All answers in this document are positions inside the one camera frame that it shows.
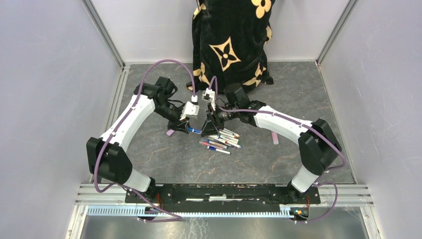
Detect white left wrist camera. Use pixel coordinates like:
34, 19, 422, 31
180, 96, 200, 120

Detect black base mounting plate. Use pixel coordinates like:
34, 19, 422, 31
143, 184, 321, 213

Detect blue long nib marker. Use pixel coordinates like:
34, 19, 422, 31
201, 138, 241, 148

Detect pink pen clear cap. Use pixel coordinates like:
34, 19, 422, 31
199, 141, 227, 150

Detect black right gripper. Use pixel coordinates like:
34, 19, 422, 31
201, 103, 239, 137

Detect large blue cap marker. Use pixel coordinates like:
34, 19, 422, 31
188, 127, 202, 134

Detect pink highlighter cap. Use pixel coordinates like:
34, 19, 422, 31
166, 129, 175, 136

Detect orange cap marker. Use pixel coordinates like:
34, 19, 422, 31
221, 129, 240, 138

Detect aluminium frame rail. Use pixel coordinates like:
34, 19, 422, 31
76, 184, 374, 219

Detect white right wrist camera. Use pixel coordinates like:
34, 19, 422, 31
202, 88, 216, 112

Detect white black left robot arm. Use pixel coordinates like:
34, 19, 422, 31
86, 77, 190, 203

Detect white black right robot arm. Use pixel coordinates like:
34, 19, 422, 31
202, 84, 345, 203

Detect black floral plush blanket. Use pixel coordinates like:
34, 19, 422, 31
186, 0, 275, 94

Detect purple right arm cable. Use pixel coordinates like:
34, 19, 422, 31
208, 76, 347, 224

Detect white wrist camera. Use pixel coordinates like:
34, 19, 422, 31
202, 88, 216, 112
180, 96, 200, 120

